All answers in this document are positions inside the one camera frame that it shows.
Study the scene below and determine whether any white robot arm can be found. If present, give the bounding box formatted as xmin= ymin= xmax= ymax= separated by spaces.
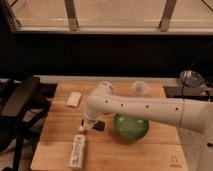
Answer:
xmin=83 ymin=81 xmax=213 ymax=171

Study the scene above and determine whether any white sponge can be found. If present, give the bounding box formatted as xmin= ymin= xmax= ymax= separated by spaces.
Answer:
xmin=66 ymin=92 xmax=82 ymax=107

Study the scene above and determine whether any white squeeze bottle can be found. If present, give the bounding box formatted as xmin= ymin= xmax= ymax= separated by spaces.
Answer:
xmin=69 ymin=126 xmax=86 ymax=169

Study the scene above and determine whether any green bowl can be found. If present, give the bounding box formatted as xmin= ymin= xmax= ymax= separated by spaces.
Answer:
xmin=114 ymin=114 xmax=149 ymax=141

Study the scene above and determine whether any clear plastic cup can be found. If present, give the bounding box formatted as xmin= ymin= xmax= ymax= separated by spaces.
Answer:
xmin=132 ymin=81 xmax=149 ymax=97

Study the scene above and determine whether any round blue-grey dish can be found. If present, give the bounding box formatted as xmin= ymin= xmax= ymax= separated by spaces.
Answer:
xmin=180 ymin=70 xmax=204 ymax=88

